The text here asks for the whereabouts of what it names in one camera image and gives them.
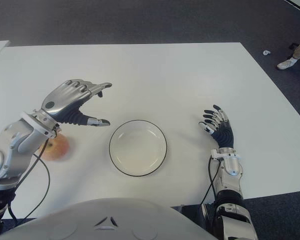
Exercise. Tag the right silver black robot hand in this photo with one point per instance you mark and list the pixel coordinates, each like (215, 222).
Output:
(224, 135)

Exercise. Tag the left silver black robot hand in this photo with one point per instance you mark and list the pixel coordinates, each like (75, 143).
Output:
(62, 97)

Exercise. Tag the pale red apple with sticker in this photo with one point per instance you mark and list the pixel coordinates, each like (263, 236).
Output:
(58, 148)

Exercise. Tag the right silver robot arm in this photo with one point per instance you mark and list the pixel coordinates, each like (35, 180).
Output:
(230, 180)

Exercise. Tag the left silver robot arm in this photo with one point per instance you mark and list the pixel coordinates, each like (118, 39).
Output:
(15, 147)

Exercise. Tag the white plate with black rim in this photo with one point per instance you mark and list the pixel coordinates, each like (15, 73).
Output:
(138, 149)

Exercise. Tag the small white floor object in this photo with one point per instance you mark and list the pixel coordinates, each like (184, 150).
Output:
(266, 52)

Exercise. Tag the white shoe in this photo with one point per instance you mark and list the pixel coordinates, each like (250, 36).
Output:
(286, 64)

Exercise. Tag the grey robot torso shell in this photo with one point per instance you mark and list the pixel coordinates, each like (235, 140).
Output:
(102, 220)

